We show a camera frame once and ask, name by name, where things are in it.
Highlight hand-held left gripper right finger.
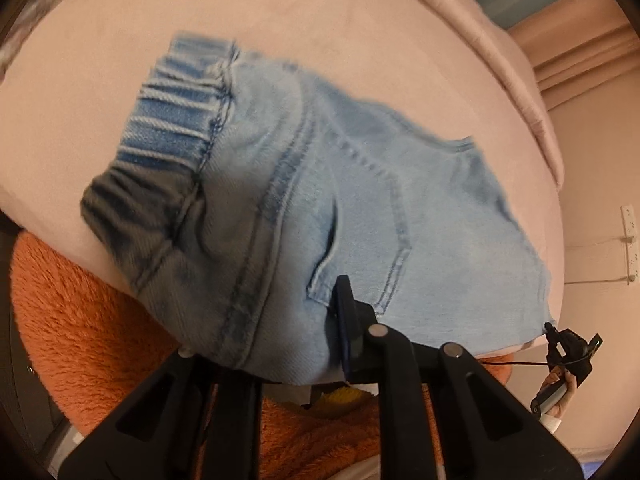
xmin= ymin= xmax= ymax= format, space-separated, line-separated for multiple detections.
xmin=327 ymin=275 xmax=583 ymax=480

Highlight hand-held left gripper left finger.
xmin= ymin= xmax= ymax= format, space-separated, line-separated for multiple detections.
xmin=59 ymin=349 xmax=262 ymax=480

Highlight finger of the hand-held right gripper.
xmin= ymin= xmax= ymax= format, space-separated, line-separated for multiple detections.
xmin=544 ymin=322 xmax=563 ymax=361

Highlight light blue denim pants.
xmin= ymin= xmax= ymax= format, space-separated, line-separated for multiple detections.
xmin=80 ymin=32 xmax=557 ymax=385

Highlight person's right hand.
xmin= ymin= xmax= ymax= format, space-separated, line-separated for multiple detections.
xmin=542 ymin=366 xmax=577 ymax=430

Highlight yellow fluffy item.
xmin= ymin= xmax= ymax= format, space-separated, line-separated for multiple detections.
xmin=319 ymin=386 xmax=372 ymax=409

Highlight orange fluffy blanket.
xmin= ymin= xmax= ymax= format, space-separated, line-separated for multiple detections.
xmin=10 ymin=232 xmax=516 ymax=480

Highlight white power strip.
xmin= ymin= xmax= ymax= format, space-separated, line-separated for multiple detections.
xmin=619 ymin=204 xmax=640 ymax=283

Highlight pink quilt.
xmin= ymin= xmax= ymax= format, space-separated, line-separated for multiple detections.
xmin=360 ymin=0 xmax=567 ymax=192

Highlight pink curtain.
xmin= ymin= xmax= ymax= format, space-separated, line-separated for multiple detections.
xmin=505 ymin=4 xmax=640 ymax=111

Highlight pink bed sheet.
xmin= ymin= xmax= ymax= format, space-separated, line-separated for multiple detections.
xmin=0 ymin=0 xmax=567 ymax=357

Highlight plaid cloth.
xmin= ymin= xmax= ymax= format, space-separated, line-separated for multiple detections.
xmin=0 ymin=0 xmax=116 ymax=81

